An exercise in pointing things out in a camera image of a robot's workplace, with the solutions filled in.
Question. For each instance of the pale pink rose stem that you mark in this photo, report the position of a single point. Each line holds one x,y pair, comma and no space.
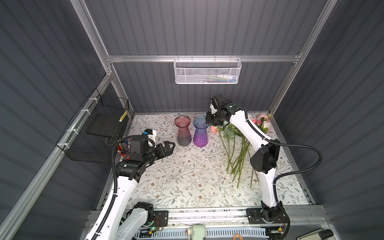
257,122

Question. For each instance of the white wire mesh basket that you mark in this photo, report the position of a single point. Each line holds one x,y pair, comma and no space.
207,71

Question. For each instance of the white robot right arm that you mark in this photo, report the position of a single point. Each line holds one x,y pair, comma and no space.
264,160

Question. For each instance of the red pencil cup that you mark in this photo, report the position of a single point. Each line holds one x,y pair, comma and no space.
123,148

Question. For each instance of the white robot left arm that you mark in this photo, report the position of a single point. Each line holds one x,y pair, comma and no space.
143,152

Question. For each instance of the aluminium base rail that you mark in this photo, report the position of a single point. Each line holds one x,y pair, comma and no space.
241,216

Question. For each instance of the pink peony flower stem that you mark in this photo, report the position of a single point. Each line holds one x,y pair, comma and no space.
214,129

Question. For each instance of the black wire mesh basket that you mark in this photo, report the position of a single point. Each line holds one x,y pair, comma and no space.
96,129

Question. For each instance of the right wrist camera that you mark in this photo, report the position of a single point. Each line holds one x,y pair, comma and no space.
218,102

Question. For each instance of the pink grey glass vase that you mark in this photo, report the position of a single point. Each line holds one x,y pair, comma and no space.
184,137

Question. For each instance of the purple blue glass vase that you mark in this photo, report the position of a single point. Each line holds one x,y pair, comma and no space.
200,138

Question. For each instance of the yellow marker in black basket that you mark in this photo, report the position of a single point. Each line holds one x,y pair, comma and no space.
123,116

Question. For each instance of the floral table mat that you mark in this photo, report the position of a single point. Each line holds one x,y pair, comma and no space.
194,177

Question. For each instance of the pink coral rose stem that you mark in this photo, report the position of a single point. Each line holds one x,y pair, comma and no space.
236,148

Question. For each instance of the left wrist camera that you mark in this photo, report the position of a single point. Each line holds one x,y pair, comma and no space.
151,134

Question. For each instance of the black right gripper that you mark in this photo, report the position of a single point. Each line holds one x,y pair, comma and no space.
208,115

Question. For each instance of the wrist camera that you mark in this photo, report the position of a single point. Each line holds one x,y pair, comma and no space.
151,134
218,102

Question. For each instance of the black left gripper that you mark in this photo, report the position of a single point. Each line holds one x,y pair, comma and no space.
168,152

